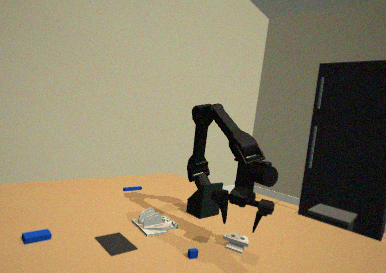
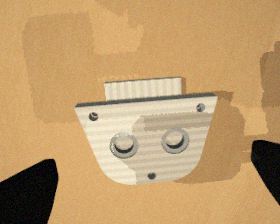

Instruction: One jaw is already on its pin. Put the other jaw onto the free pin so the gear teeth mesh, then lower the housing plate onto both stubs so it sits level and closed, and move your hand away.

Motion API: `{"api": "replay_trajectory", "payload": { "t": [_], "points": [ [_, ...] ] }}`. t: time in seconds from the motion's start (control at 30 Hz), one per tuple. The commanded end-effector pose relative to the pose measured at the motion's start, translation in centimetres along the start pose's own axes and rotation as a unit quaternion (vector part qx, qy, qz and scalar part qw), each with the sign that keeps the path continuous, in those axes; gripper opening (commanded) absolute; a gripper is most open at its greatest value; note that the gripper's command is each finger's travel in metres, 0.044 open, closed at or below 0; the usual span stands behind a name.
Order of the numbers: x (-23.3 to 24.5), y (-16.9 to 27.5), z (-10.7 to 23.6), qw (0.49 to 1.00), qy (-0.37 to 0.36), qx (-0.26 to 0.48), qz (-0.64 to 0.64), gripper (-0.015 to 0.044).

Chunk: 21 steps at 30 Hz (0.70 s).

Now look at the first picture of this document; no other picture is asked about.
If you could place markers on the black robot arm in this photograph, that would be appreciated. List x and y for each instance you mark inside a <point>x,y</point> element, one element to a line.
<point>241,144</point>

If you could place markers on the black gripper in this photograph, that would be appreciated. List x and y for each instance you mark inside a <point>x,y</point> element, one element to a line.
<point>221,197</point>

